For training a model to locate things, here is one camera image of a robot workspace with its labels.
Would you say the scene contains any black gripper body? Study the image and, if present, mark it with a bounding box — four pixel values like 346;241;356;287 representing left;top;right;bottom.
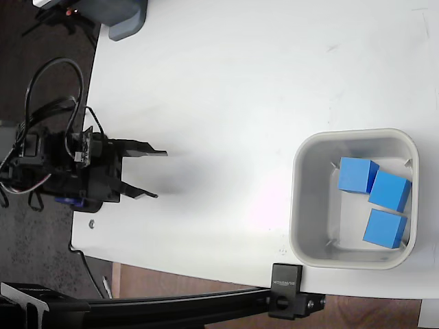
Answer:
81;135;125;204

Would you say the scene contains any blue cube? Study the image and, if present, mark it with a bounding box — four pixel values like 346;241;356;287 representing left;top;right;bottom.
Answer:
368;170;412;213
362;208;409;249
337;156;381;195

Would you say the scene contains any white plastic bin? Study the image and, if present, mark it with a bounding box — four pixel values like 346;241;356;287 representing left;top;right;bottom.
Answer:
289;127;420;271

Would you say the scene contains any gray monitor stand base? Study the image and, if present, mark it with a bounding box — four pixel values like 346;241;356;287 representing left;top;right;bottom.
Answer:
73;0;149;42

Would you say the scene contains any black device with red light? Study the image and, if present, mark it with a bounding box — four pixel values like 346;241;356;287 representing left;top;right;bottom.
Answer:
22;0;100;37

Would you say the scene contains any black table clamp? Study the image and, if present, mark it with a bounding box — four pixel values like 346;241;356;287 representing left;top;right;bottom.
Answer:
268;263;326;321

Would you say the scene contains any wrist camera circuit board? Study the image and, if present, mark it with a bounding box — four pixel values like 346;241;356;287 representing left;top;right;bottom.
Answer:
72;125;95;169

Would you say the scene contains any thin black cable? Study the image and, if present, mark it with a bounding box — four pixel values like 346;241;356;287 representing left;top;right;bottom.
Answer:
70;243;104;299

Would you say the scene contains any black looped cable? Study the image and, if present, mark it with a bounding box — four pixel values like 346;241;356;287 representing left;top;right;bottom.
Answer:
24;57;85;138

